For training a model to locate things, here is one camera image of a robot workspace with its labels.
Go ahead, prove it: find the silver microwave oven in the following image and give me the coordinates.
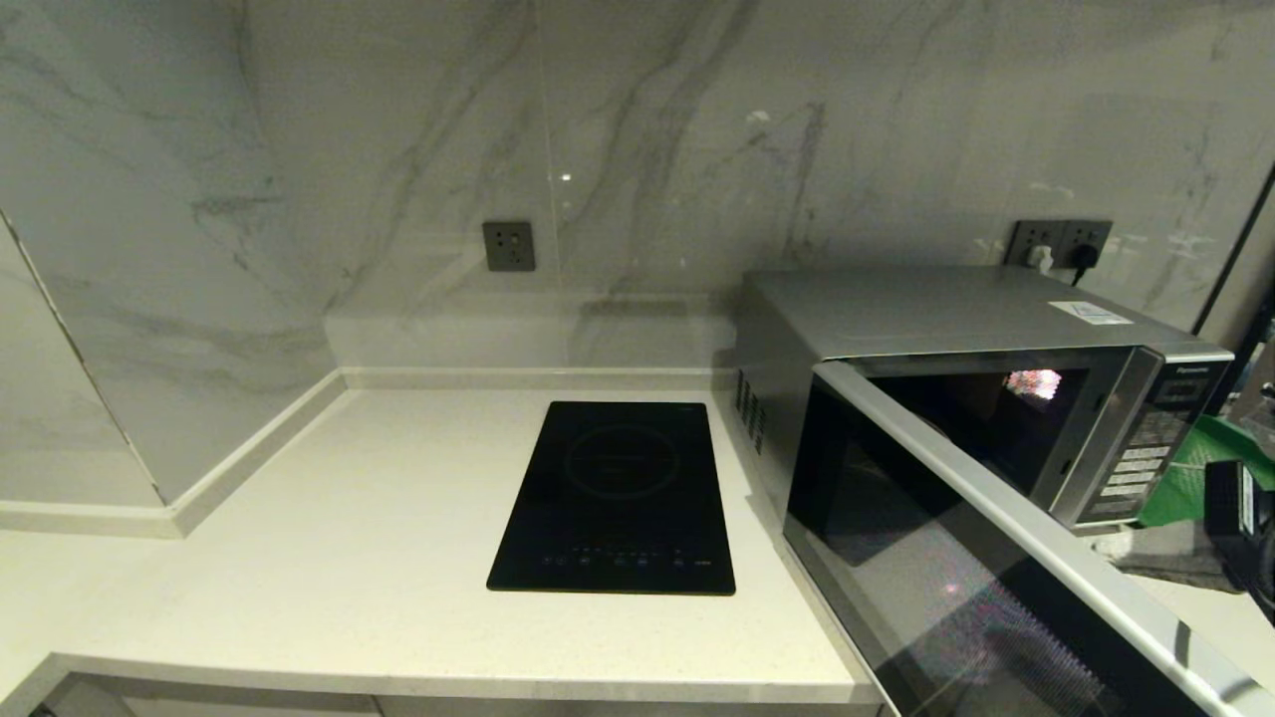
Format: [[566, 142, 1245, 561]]
[[734, 265, 1236, 530]]

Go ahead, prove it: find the grey double wall socket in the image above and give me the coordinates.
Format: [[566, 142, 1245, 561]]
[[1003, 219, 1114, 270]]

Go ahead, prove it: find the black induction cooktop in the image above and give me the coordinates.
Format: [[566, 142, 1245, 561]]
[[486, 400, 737, 598]]

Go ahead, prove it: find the grey single wall socket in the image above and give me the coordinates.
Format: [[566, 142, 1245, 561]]
[[482, 220, 537, 273]]

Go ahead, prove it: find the microwave door with dark glass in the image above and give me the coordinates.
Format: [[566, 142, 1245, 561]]
[[783, 360, 1275, 717]]

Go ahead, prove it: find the green bag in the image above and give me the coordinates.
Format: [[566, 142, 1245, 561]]
[[1138, 415, 1275, 528]]

